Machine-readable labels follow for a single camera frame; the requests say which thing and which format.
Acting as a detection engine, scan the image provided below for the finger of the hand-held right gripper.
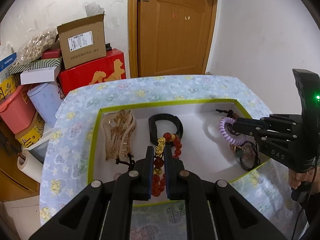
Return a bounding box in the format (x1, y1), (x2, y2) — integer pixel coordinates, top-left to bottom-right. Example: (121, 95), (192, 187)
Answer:
(236, 116), (273, 128)
(233, 126), (263, 137)

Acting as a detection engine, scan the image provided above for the yellow printed box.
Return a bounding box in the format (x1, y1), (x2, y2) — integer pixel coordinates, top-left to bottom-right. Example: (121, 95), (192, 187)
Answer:
(15, 111), (45, 148)

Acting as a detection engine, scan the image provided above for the wooden door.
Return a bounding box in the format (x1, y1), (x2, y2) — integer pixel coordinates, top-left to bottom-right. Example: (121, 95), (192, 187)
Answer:
(127, 0), (218, 78)

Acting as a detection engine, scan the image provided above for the small red box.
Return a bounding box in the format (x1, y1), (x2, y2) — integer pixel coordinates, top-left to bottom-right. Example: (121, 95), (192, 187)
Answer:
(41, 49), (62, 60)

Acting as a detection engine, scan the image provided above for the large red box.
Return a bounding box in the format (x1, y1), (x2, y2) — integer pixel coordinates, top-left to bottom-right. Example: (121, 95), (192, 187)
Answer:
(57, 49), (125, 98)

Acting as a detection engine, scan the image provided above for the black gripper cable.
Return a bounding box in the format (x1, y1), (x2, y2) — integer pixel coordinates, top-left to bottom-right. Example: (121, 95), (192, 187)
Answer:
(291, 155), (320, 240)

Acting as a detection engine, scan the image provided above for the brown cardboard box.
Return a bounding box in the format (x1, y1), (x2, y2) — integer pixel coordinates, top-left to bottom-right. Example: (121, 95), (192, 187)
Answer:
(57, 14), (107, 70)

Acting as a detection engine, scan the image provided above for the flat white box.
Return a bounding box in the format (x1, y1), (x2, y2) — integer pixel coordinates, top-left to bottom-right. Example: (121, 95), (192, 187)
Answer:
(20, 67), (60, 85)

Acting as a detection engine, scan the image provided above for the purple spiral hair tie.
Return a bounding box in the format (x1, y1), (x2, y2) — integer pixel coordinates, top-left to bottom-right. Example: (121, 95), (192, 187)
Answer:
(219, 117), (244, 146)

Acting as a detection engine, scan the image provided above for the person's right hand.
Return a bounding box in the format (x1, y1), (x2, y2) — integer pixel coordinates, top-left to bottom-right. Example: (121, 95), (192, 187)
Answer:
(288, 165), (320, 195)

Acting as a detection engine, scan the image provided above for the black wristband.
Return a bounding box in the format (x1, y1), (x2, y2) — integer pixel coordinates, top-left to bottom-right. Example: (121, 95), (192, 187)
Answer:
(148, 114), (184, 143)

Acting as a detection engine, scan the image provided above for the red bead bracelet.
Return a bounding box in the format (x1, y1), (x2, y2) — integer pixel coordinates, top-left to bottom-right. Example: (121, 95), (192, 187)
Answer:
(151, 134), (183, 198)

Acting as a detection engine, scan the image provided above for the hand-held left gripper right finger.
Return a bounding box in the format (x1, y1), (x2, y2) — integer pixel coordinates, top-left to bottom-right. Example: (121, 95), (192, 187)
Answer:
(165, 145), (287, 240)

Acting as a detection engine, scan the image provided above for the blue and white box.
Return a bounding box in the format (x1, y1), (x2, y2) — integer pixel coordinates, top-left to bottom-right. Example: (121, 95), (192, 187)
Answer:
(0, 52), (18, 81)

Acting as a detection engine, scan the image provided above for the clear bag of nuts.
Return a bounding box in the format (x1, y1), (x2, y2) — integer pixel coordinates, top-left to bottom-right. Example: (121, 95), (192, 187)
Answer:
(16, 29), (60, 65)

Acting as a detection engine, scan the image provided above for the black plush hair tie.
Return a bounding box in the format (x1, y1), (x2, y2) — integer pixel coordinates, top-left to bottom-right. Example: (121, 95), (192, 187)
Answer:
(115, 152), (136, 172)

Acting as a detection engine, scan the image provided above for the white paper roll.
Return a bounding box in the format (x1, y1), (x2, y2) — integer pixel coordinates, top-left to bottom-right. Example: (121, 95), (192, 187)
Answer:
(17, 149), (44, 183)

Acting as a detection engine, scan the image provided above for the wooden cabinet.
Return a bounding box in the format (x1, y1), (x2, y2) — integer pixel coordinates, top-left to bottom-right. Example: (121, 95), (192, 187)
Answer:
(0, 120), (41, 202)

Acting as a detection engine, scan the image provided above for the black cord pendant necklace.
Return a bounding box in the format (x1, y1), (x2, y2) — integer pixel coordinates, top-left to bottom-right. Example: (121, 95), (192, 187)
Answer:
(232, 141), (261, 172)

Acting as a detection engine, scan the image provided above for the yellow-green cardboard box tray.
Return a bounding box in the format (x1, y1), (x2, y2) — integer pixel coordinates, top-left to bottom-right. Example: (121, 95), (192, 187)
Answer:
(86, 99), (272, 208)

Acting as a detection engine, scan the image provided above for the pink plastic bin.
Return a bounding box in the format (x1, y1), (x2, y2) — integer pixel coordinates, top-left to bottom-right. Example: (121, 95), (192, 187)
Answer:
(0, 84), (37, 135)

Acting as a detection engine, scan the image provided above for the white storage cabinet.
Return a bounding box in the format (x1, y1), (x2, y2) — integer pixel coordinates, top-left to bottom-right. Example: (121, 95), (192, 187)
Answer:
(30, 127), (58, 161)

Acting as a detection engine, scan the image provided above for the pale blue cylinder container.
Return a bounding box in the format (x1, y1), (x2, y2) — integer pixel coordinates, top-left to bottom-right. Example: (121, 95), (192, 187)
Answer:
(27, 82), (64, 128)

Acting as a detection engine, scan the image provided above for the dark bead bracelet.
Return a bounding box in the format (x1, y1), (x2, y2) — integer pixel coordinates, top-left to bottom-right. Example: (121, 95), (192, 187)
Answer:
(216, 108), (241, 121)

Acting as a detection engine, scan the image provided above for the green striped box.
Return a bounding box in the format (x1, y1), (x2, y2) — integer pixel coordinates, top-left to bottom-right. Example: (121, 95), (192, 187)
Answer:
(10, 57), (62, 74)

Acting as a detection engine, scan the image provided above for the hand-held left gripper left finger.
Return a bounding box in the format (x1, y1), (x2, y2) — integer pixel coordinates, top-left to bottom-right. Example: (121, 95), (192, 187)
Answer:
(29, 146), (154, 240)

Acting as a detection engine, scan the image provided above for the yellow printed tin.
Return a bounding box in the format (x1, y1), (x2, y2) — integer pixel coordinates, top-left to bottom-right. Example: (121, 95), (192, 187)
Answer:
(0, 76), (21, 101)

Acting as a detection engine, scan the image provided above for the beige hair claw clip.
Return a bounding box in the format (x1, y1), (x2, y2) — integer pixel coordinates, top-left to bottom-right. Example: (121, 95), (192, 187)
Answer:
(102, 109), (137, 161)

